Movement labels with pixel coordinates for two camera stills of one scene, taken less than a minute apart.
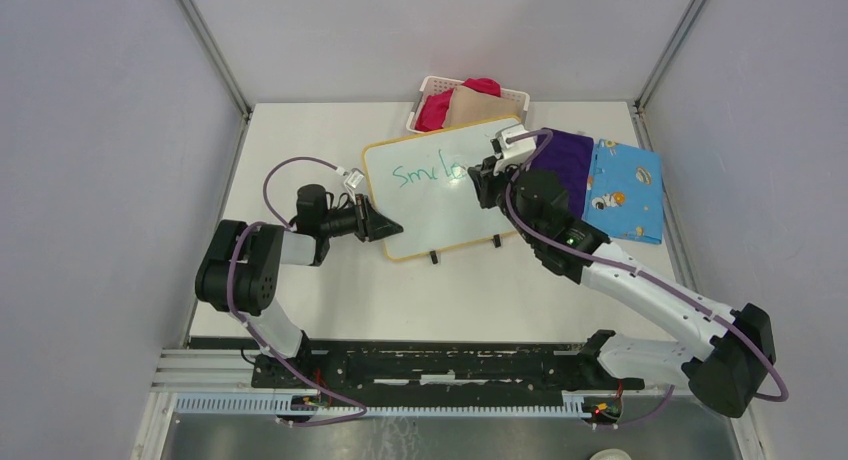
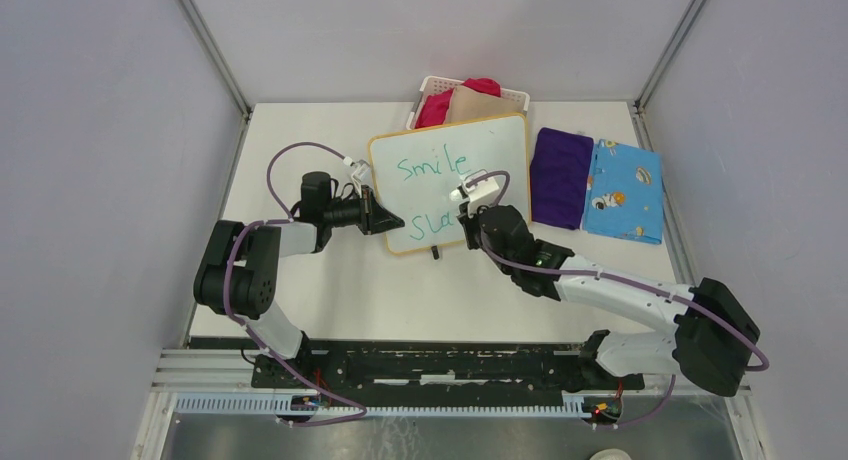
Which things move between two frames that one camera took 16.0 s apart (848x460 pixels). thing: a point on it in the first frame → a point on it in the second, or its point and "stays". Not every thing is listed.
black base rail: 348,370 stays
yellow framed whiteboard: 422,183 stays
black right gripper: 485,181 → 469,224
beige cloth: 469,105 stays
